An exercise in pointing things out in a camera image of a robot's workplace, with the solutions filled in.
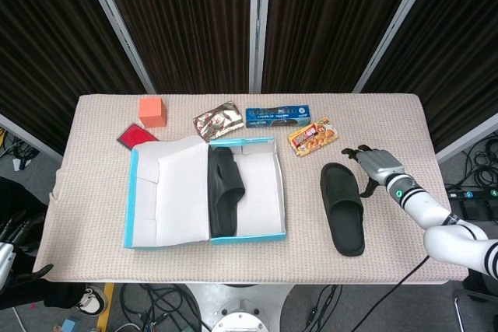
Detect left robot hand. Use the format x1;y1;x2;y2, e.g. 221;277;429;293
0;210;54;294

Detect beige woven tablecloth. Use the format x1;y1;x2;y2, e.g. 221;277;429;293
32;93;468;285

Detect yellow curry box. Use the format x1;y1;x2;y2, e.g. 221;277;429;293
286;116;340;157

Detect gold foil snack packet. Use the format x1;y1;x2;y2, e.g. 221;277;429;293
192;100;245;142

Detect long blue carton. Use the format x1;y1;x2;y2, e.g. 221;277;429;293
245;104;311;130

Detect white black sneaker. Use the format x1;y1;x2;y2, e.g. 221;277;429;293
75;286;109;316

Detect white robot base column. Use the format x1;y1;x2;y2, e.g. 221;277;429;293
182;283;297;332

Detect grey metal partition post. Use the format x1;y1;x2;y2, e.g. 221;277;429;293
0;113;64;165
435;113;498;165
248;0;272;95
352;0;443;94
76;0;157;95

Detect orange cube block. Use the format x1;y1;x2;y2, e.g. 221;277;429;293
138;96;168;128

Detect black slipper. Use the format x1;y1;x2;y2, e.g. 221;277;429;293
319;162;366;258
207;146;246;238

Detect dark ribbed partition panel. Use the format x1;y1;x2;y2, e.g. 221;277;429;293
0;0;147;156
95;0;254;95
261;0;425;95
361;0;498;154

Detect black floor cable bundle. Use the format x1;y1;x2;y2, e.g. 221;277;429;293
458;135;498;193
118;283;205;332

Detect red black flat pad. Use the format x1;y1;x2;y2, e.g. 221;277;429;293
116;122;160;152

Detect light blue shoe box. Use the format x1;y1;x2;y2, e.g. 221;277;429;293
123;135;288;250

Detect black foot pedal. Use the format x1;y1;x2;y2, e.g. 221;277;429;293
461;199;489;221

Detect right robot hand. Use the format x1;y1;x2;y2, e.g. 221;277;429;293
341;144;406;199

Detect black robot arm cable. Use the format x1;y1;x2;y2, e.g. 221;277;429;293
352;256;429;332

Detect black cables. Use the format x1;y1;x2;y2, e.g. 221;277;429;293
303;284;343;332

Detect person in black clothes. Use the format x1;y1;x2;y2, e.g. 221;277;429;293
0;176;87;309

